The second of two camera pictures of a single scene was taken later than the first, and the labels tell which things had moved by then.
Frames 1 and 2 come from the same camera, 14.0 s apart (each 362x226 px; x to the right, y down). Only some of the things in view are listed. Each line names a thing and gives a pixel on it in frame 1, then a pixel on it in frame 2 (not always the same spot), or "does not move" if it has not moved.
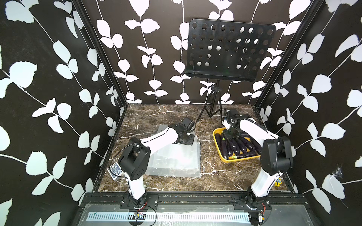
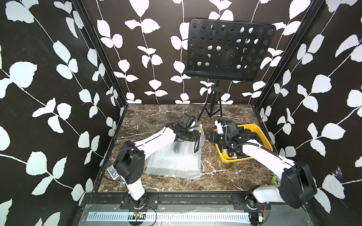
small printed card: x=116 y=172 does not move
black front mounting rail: x=152 y=200 does not move
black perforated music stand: x=224 y=50 does not move
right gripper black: x=228 y=136 to x=213 y=137
